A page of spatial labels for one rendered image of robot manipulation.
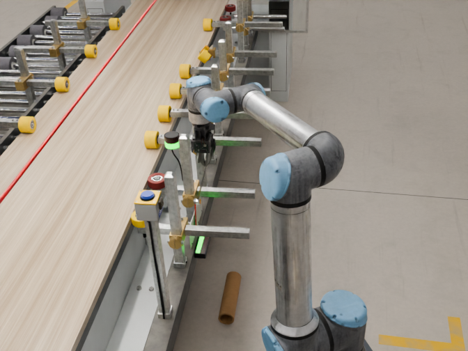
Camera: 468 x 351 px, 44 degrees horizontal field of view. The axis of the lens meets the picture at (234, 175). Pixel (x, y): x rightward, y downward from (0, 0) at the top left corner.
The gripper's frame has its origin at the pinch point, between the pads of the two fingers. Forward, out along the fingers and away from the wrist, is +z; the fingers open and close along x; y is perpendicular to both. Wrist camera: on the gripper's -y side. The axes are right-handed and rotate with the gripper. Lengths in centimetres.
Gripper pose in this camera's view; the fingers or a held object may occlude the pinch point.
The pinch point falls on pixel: (205, 161)
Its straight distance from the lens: 228.9
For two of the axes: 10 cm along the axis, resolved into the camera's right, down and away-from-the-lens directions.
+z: 0.4, 8.3, 5.5
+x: 9.9, 0.4, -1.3
